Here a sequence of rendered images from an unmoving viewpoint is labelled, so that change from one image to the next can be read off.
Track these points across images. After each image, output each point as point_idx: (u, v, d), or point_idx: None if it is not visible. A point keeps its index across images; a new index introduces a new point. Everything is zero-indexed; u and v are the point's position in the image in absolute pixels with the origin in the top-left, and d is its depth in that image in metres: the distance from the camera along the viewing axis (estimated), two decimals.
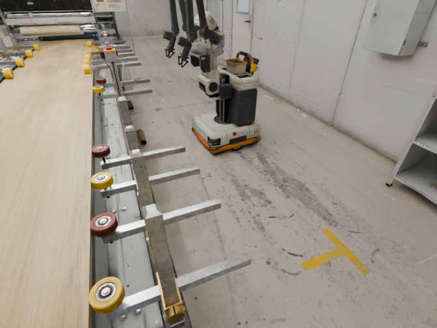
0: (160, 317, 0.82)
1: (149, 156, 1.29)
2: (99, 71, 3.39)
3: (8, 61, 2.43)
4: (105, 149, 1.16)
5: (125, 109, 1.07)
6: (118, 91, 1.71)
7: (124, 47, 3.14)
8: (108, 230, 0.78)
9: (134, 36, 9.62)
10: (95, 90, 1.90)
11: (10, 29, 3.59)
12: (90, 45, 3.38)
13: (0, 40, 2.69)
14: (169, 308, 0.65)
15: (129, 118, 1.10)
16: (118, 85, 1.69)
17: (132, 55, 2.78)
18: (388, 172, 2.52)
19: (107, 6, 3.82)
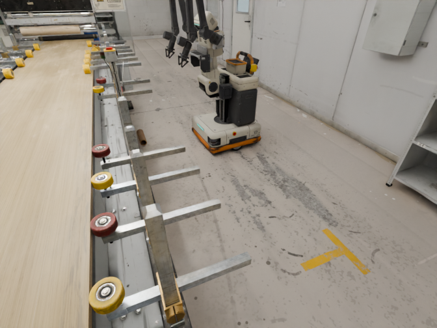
0: (160, 317, 0.82)
1: (149, 156, 1.29)
2: (99, 71, 3.39)
3: (8, 61, 2.43)
4: (105, 149, 1.16)
5: (125, 109, 1.07)
6: (118, 91, 1.71)
7: (124, 47, 3.14)
8: (108, 230, 0.78)
9: (134, 36, 9.62)
10: (95, 90, 1.90)
11: (10, 29, 3.59)
12: (90, 45, 3.38)
13: (0, 40, 2.69)
14: (169, 308, 0.65)
15: (129, 118, 1.10)
16: (118, 85, 1.69)
17: (132, 55, 2.78)
18: (388, 172, 2.52)
19: (107, 6, 3.82)
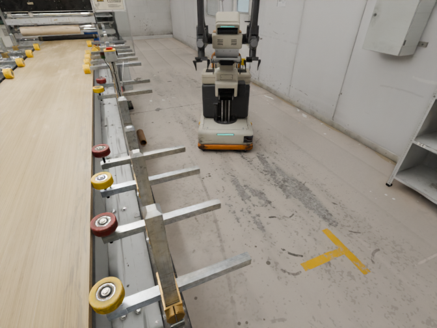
0: (160, 317, 0.82)
1: (149, 156, 1.29)
2: (99, 71, 3.39)
3: (8, 61, 2.43)
4: (105, 149, 1.16)
5: (125, 109, 1.07)
6: (118, 91, 1.71)
7: (124, 47, 3.14)
8: (108, 230, 0.78)
9: (134, 36, 9.62)
10: (95, 90, 1.90)
11: (10, 29, 3.59)
12: (90, 45, 3.38)
13: (0, 40, 2.69)
14: (169, 308, 0.65)
15: (129, 118, 1.10)
16: (118, 85, 1.69)
17: (132, 55, 2.78)
18: (388, 172, 2.52)
19: (107, 6, 3.82)
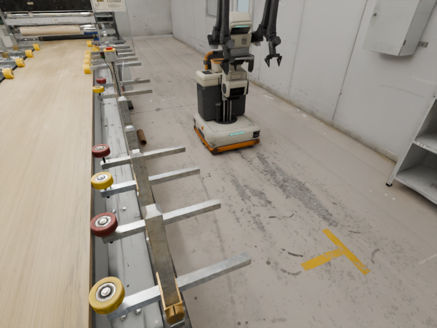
0: (160, 317, 0.82)
1: (149, 156, 1.29)
2: (99, 71, 3.39)
3: (8, 61, 2.43)
4: (105, 149, 1.16)
5: (125, 109, 1.07)
6: (118, 91, 1.71)
7: (124, 47, 3.14)
8: (108, 230, 0.78)
9: (134, 36, 9.62)
10: (95, 90, 1.90)
11: (10, 29, 3.59)
12: (90, 45, 3.38)
13: (0, 40, 2.69)
14: (169, 308, 0.65)
15: (129, 118, 1.10)
16: (118, 85, 1.69)
17: (132, 55, 2.78)
18: (388, 172, 2.52)
19: (107, 6, 3.82)
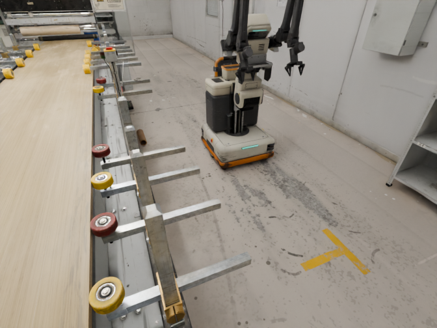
0: (160, 317, 0.82)
1: (149, 156, 1.29)
2: (99, 71, 3.39)
3: (8, 61, 2.43)
4: (105, 149, 1.16)
5: (125, 109, 1.07)
6: (118, 91, 1.71)
7: (124, 47, 3.14)
8: (108, 230, 0.78)
9: (134, 36, 9.62)
10: (95, 90, 1.90)
11: (10, 29, 3.59)
12: (90, 45, 3.38)
13: (0, 40, 2.69)
14: (169, 308, 0.65)
15: (129, 118, 1.10)
16: (118, 85, 1.69)
17: (132, 55, 2.78)
18: (388, 172, 2.52)
19: (107, 6, 3.82)
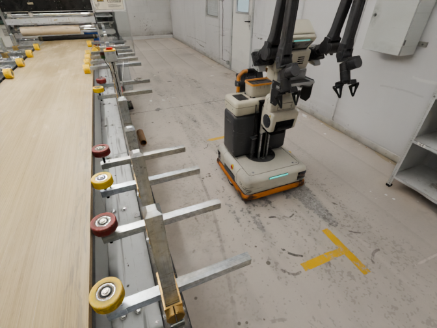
0: (160, 317, 0.82)
1: (149, 156, 1.29)
2: (99, 71, 3.39)
3: (8, 61, 2.43)
4: (105, 149, 1.16)
5: (125, 109, 1.07)
6: (118, 91, 1.71)
7: (124, 47, 3.14)
8: (108, 230, 0.78)
9: (134, 36, 9.62)
10: (95, 90, 1.90)
11: (10, 29, 3.59)
12: (90, 45, 3.38)
13: (0, 40, 2.69)
14: (169, 308, 0.65)
15: (129, 118, 1.10)
16: (118, 85, 1.69)
17: (132, 55, 2.78)
18: (388, 172, 2.52)
19: (107, 6, 3.82)
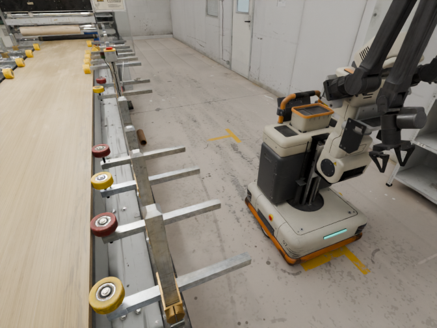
0: (160, 317, 0.82)
1: (149, 156, 1.29)
2: (99, 71, 3.39)
3: (8, 61, 2.43)
4: (105, 149, 1.16)
5: (125, 109, 1.07)
6: (118, 91, 1.71)
7: (124, 47, 3.14)
8: (108, 230, 0.78)
9: (134, 36, 9.62)
10: (95, 90, 1.90)
11: (10, 29, 3.59)
12: (90, 45, 3.38)
13: (0, 40, 2.69)
14: (169, 308, 0.65)
15: (129, 118, 1.10)
16: (118, 85, 1.69)
17: (132, 55, 2.78)
18: (388, 172, 2.52)
19: (107, 6, 3.82)
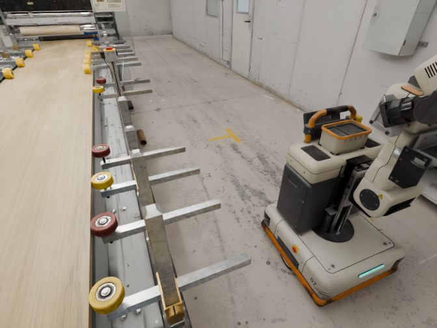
0: (160, 317, 0.82)
1: (149, 156, 1.29)
2: (99, 71, 3.39)
3: (8, 61, 2.43)
4: (105, 149, 1.16)
5: (125, 109, 1.07)
6: (118, 91, 1.71)
7: (124, 47, 3.14)
8: (108, 230, 0.78)
9: (134, 36, 9.62)
10: (95, 90, 1.90)
11: (10, 29, 3.59)
12: (90, 45, 3.38)
13: (0, 40, 2.69)
14: (169, 308, 0.65)
15: (129, 118, 1.10)
16: (118, 85, 1.69)
17: (132, 55, 2.78)
18: None
19: (107, 6, 3.82)
